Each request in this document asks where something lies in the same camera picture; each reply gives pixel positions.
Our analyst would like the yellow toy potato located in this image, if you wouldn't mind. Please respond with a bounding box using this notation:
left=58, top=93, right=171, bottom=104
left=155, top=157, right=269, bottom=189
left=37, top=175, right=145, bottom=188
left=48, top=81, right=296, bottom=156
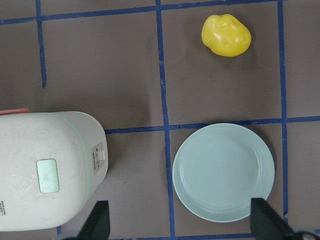
left=201, top=14, right=252, bottom=57

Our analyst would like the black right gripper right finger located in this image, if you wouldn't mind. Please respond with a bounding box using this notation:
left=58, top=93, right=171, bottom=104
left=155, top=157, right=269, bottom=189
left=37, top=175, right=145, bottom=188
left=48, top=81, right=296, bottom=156
left=250, top=198, right=293, bottom=240

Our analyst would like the light green plate right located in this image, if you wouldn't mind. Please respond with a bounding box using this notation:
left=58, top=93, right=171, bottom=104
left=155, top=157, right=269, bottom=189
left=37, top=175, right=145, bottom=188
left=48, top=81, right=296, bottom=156
left=172, top=123, right=275, bottom=223

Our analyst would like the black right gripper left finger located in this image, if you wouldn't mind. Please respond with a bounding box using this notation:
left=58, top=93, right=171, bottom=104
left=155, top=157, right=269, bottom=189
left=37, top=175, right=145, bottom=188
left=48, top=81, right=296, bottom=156
left=76, top=200, right=111, bottom=240

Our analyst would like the white rice cooker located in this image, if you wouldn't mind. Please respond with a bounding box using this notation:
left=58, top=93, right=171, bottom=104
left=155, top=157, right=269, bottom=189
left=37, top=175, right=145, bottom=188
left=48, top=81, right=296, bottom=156
left=0, top=109, right=108, bottom=232

